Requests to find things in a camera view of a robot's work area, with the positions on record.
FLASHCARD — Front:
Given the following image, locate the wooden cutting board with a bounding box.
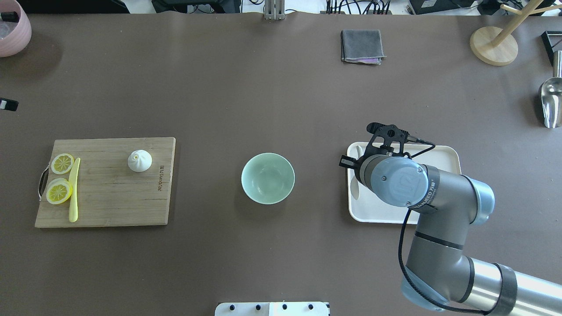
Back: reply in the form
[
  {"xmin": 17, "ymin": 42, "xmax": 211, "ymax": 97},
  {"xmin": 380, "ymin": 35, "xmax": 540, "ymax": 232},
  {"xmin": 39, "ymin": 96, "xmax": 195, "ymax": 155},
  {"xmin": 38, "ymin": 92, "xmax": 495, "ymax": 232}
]
[{"xmin": 35, "ymin": 137, "xmax": 176, "ymax": 228}]

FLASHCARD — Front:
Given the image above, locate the mint green bowl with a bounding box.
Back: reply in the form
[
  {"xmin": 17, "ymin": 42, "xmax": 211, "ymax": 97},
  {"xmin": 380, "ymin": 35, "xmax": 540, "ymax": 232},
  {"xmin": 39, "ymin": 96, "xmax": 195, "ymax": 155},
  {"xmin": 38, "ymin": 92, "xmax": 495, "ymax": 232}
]
[{"xmin": 241, "ymin": 153, "xmax": 296, "ymax": 205}]

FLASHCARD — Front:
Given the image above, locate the yellow plastic knife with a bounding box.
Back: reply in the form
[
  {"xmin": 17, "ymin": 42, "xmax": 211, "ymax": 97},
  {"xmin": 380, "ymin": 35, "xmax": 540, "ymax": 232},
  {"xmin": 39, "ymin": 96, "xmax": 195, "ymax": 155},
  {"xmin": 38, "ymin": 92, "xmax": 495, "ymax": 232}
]
[{"xmin": 68, "ymin": 158, "xmax": 81, "ymax": 223}]

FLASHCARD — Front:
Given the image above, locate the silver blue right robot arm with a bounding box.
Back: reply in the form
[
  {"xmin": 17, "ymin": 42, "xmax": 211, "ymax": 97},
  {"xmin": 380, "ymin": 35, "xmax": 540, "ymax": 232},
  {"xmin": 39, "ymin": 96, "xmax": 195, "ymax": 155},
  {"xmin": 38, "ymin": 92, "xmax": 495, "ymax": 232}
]
[{"xmin": 339, "ymin": 122, "xmax": 562, "ymax": 316}]

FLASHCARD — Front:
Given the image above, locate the pink bowl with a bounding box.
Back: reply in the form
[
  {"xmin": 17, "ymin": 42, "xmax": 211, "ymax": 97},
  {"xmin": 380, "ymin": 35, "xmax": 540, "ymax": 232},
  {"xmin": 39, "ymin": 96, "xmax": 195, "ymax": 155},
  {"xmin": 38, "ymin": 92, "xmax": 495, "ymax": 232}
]
[{"xmin": 0, "ymin": 0, "xmax": 32, "ymax": 57}]

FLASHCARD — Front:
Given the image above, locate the metal scoop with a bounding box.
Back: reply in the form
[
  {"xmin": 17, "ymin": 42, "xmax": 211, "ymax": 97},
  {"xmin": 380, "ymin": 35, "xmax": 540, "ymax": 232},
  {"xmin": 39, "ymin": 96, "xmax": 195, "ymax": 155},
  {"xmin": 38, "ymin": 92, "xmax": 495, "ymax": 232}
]
[{"xmin": 540, "ymin": 50, "xmax": 562, "ymax": 129}]

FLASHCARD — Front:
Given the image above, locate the wooden mug tree stand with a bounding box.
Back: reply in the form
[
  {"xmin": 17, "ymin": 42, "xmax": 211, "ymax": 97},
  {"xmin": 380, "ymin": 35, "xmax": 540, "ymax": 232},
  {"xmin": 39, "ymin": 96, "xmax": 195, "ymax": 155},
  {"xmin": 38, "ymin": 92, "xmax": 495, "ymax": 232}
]
[{"xmin": 469, "ymin": 0, "xmax": 562, "ymax": 66}]

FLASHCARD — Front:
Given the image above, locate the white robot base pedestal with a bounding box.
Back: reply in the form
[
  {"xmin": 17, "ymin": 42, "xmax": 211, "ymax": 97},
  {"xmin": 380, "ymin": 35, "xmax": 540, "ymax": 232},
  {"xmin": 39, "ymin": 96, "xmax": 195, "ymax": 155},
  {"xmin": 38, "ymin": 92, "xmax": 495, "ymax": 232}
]
[{"xmin": 214, "ymin": 301, "xmax": 331, "ymax": 316}]

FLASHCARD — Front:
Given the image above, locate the single lemon slice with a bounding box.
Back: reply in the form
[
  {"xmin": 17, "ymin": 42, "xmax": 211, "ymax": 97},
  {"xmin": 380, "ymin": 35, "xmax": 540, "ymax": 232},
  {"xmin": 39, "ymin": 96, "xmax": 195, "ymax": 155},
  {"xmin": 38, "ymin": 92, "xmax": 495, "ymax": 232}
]
[{"xmin": 50, "ymin": 153, "xmax": 75, "ymax": 175}]

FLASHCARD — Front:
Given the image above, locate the white ceramic spoon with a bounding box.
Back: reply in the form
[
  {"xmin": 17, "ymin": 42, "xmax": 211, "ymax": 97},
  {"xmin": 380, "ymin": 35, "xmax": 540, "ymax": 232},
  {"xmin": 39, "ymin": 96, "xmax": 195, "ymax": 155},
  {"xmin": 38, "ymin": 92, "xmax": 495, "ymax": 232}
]
[{"xmin": 350, "ymin": 145, "xmax": 363, "ymax": 200}]

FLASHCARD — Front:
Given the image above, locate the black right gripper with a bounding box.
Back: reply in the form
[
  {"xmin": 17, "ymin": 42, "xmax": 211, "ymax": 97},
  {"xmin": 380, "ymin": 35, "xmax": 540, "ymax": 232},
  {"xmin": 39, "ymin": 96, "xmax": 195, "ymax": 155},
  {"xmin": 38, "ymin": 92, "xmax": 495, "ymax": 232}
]
[{"xmin": 339, "ymin": 122, "xmax": 410, "ymax": 170}]

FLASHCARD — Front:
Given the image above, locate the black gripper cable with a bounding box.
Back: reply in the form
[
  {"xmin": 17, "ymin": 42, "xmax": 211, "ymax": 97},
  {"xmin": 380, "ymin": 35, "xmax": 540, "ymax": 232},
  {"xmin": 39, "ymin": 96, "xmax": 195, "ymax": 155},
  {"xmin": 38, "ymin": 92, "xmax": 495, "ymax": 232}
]
[{"xmin": 397, "ymin": 136, "xmax": 488, "ymax": 315}]

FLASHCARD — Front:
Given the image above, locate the grey folded cloth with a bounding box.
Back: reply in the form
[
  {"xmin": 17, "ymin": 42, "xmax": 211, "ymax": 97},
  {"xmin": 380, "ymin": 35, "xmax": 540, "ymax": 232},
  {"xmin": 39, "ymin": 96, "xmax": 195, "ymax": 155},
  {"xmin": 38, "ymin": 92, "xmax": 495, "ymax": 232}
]
[{"xmin": 340, "ymin": 29, "xmax": 386, "ymax": 65}]

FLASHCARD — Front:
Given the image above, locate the lemon slice stack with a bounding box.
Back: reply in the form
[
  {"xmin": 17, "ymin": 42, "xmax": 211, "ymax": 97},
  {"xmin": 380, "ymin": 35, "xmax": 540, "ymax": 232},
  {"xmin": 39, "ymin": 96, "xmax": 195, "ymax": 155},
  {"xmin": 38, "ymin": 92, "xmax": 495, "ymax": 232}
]
[{"xmin": 45, "ymin": 178, "xmax": 73, "ymax": 205}]

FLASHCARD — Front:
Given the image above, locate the white rabbit tray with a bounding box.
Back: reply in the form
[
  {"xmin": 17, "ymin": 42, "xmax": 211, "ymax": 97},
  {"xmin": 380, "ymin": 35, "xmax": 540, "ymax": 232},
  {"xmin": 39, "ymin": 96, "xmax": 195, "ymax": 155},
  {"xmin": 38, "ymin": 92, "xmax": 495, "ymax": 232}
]
[{"xmin": 346, "ymin": 142, "xmax": 462, "ymax": 224}]

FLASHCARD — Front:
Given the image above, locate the white steamed bun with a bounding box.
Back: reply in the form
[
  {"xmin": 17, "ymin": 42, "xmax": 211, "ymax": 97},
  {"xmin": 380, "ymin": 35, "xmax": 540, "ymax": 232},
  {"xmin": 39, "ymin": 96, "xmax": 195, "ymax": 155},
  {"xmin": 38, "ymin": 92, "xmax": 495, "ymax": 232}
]
[{"xmin": 127, "ymin": 150, "xmax": 153, "ymax": 172}]

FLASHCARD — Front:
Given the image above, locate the aluminium frame post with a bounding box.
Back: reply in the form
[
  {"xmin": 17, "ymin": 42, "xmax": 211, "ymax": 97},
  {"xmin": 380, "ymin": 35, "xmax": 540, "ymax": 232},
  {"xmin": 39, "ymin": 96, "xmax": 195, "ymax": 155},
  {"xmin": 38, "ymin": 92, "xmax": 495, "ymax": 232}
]
[{"xmin": 263, "ymin": 0, "xmax": 285, "ymax": 20}]

